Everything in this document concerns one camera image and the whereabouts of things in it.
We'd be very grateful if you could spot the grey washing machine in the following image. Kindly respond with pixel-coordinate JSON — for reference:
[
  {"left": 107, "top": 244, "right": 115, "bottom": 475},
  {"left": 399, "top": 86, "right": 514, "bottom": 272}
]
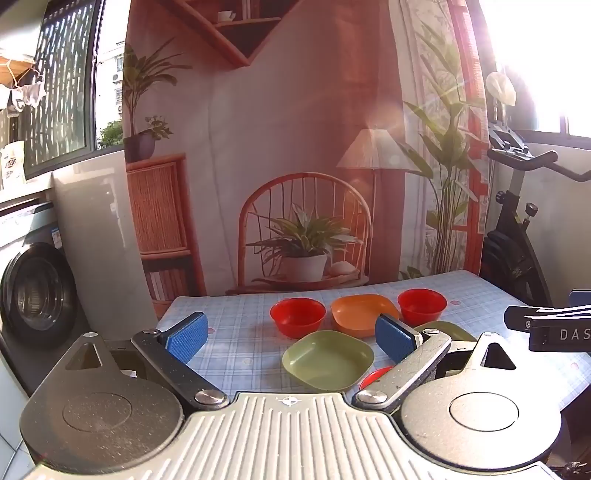
[{"left": 0, "top": 189, "right": 93, "bottom": 398}]

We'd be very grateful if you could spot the green square plate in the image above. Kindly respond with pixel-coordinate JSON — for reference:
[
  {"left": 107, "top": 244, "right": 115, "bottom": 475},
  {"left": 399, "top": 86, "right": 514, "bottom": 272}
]
[
  {"left": 413, "top": 320, "right": 478, "bottom": 344},
  {"left": 282, "top": 330, "right": 375, "bottom": 393}
]

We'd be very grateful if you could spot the white detergent bag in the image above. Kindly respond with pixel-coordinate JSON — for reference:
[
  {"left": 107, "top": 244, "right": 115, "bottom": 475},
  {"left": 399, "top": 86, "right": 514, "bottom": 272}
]
[{"left": 0, "top": 141, "right": 27, "bottom": 191}]

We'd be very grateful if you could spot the blue plaid tablecloth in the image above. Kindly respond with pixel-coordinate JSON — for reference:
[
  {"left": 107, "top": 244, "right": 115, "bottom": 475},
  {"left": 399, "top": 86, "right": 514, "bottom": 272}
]
[{"left": 154, "top": 270, "right": 591, "bottom": 412}]

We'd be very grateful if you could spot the orange square plate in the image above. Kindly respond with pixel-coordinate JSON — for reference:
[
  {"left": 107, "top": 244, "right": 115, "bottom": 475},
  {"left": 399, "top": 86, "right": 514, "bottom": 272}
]
[{"left": 331, "top": 294, "right": 402, "bottom": 338}]

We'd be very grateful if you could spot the white leaning panel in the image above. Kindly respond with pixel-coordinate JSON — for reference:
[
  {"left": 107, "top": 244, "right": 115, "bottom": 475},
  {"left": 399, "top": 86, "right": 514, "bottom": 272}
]
[{"left": 52, "top": 152, "right": 158, "bottom": 325}]

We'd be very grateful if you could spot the hanging laundry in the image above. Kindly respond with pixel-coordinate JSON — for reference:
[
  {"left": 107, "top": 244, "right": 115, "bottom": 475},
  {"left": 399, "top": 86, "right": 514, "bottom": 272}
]
[{"left": 0, "top": 55, "right": 48, "bottom": 121}]

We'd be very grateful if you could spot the dark lattice window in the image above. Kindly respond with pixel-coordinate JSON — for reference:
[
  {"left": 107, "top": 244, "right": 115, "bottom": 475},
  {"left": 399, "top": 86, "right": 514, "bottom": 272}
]
[{"left": 0, "top": 0, "right": 105, "bottom": 182}]

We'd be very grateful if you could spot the black exercise bike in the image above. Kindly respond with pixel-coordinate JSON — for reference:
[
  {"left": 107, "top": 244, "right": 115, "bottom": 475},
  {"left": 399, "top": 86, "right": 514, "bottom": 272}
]
[{"left": 482, "top": 120, "right": 591, "bottom": 309}]

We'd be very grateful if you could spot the printed room backdrop cloth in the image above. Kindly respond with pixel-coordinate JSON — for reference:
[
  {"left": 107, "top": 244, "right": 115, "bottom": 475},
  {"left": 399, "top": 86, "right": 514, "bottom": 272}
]
[{"left": 122, "top": 0, "right": 493, "bottom": 297}]

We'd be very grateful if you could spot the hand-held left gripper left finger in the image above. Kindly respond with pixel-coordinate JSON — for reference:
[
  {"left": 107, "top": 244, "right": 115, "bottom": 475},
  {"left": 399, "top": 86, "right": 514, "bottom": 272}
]
[{"left": 65, "top": 312, "right": 230, "bottom": 411}]

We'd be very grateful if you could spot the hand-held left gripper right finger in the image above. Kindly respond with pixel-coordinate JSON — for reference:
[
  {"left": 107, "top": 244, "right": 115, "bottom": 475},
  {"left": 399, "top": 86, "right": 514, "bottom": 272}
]
[{"left": 353, "top": 314, "right": 518, "bottom": 411}]

